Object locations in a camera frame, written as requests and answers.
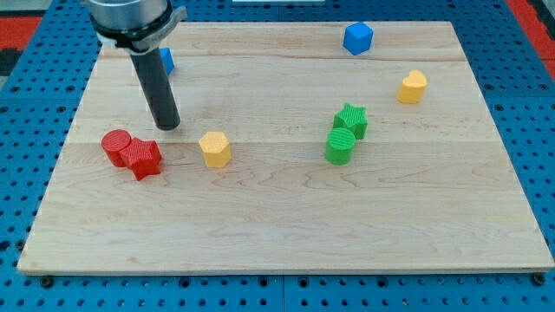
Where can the blue block behind rod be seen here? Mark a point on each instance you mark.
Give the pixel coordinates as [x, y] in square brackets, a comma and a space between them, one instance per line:
[167, 58]

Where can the blue cube block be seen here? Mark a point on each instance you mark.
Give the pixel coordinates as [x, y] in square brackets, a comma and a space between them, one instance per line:
[358, 38]

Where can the green cylinder block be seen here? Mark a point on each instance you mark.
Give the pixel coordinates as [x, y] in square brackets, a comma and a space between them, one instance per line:
[340, 144]

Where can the wooden board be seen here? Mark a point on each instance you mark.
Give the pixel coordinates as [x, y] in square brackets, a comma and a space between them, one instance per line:
[429, 190]

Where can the red cylinder block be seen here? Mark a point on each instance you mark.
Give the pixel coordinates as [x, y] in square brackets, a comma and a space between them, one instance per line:
[113, 143]

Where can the yellow heart block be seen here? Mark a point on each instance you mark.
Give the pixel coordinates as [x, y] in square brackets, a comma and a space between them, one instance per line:
[413, 87]

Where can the green star block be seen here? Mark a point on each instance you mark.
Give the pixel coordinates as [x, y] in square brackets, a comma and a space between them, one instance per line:
[352, 118]

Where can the yellow hexagon block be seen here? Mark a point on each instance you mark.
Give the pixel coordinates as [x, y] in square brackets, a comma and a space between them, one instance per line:
[216, 149]

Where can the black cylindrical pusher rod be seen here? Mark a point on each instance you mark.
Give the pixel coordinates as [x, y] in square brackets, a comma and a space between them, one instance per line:
[156, 87]

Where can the red star block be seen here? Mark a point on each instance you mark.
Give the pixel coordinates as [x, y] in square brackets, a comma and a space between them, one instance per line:
[142, 157]

